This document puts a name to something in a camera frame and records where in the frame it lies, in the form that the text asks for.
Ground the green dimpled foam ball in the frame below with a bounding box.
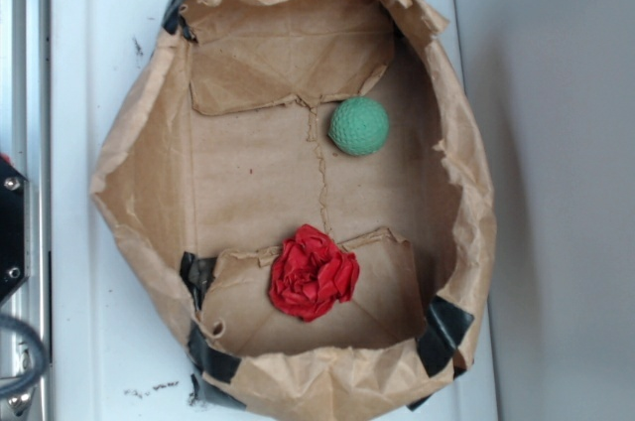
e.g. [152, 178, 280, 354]
[327, 96, 390, 156]

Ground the grey cable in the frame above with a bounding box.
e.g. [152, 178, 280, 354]
[0, 314, 51, 397]

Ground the crumpled red paper ball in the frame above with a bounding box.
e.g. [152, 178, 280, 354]
[268, 224, 360, 323]

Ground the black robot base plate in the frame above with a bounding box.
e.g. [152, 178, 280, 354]
[0, 155, 27, 305]

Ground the brown paper bag tray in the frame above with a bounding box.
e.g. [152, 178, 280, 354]
[90, 0, 496, 420]

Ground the aluminium frame rail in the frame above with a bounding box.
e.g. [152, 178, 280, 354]
[1, 0, 53, 420]

